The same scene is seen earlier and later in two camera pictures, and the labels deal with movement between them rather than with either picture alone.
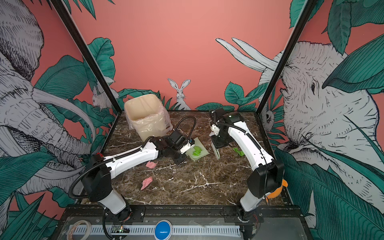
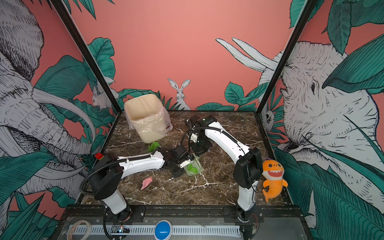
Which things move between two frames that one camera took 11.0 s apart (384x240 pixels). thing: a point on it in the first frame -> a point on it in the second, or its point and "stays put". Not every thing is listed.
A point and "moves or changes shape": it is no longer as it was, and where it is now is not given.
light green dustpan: [197, 151] moves or changes shape
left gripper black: [179, 161] -> [177, 174]
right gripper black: [218, 145] -> [197, 151]
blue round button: [163, 230] stays put
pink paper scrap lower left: [146, 182] stays put
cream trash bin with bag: [147, 116] stays put
